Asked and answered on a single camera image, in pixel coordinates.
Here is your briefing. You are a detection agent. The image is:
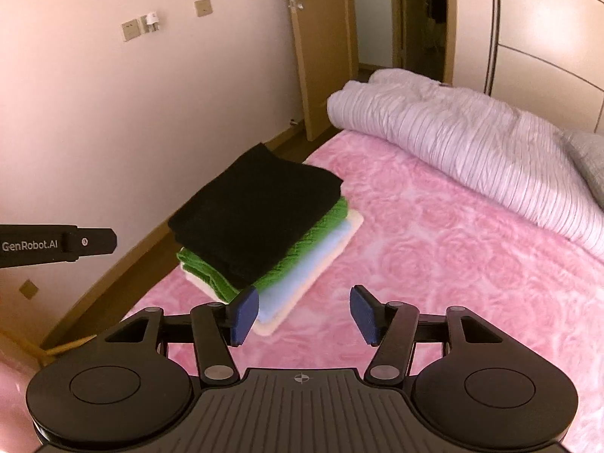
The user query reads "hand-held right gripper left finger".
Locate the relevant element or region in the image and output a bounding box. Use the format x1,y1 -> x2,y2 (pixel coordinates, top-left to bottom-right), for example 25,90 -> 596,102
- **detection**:
104,287 -> 261,384

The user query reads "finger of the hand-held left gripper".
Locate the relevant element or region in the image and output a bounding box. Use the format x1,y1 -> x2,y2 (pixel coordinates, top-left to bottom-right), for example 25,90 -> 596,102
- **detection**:
63,228 -> 118,256

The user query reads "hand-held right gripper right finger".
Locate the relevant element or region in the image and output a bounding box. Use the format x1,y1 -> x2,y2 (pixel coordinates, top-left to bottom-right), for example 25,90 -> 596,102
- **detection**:
349,284 -> 502,382

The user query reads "black knitted cardigan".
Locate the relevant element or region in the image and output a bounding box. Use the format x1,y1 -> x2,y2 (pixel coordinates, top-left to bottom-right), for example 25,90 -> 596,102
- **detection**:
168,143 -> 344,290

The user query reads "cream folded garment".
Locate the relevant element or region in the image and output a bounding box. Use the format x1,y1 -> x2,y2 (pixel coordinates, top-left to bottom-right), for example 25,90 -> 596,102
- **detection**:
180,210 -> 365,338

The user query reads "pink floral blanket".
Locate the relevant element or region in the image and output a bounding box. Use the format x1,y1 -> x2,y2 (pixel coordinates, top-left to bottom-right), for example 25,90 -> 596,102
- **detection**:
120,129 -> 604,449

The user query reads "light blue folded garment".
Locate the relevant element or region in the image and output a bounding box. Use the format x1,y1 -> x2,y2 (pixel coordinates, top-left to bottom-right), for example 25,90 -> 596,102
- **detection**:
252,219 -> 354,322

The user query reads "green knitted folded garment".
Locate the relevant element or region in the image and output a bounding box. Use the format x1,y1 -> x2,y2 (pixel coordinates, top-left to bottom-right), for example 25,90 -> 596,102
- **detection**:
177,197 -> 350,304

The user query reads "lilac striped quilt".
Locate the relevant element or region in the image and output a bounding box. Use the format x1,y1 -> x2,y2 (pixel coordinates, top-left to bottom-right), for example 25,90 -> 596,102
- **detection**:
327,68 -> 604,263

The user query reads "wooden door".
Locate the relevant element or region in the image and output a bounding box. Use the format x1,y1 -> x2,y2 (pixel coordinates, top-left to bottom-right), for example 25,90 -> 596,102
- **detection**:
283,0 -> 360,141

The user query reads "grey checked pillow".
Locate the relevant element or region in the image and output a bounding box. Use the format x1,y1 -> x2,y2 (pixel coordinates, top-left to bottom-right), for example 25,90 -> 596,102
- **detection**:
562,131 -> 604,209

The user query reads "cream wardrobe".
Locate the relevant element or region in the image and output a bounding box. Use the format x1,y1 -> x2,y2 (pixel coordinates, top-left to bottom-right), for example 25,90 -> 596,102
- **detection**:
446,0 -> 604,134

